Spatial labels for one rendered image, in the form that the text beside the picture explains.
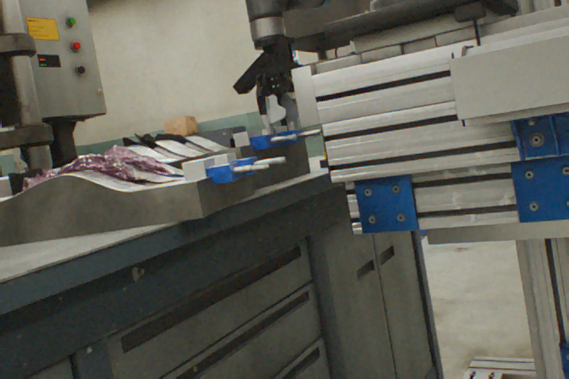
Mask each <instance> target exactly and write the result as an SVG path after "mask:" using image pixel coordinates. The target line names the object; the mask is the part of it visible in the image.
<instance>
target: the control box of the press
mask: <svg viewBox="0 0 569 379"><path fill-rule="evenodd" d="M19 7H20V12H21V16H22V21H23V26H24V30H25V34H28V35H32V36H33V37H35V42H36V50H37V53H36V55H35V56H33V57H32V58H30V62H31V67H32V71H33V75H34V81H35V85H36V94H37V98H38V102H39V108H40V112H41V120H42V122H43V123H45V124H49V125H50V126H52V132H53V138H54V141H53V142H52V143H50V145H49V147H50V152H51V157H52V165H53V164H55V163H56V162H60V161H62V160H64V159H67V158H70V157H77V151H76V146H75V138H74V131H75V127H76V124H77V122H82V123H83V122H85V119H88V118H95V117H99V116H103V115H106V113H107V112H108V110H107V105H106V101H105V96H104V92H103V86H102V82H101V78H100V73H99V68H98V63H97V55H96V50H95V44H94V40H93V35H92V30H91V21H90V16H89V12H87V7H86V0H19ZM0 126H2V128H13V127H14V128H15V129H16V128H17V127H18V126H19V119H18V114H17V110H16V105H14V97H13V92H12V87H11V83H10V78H9V73H8V65H7V60H3V61H0Z"/></svg>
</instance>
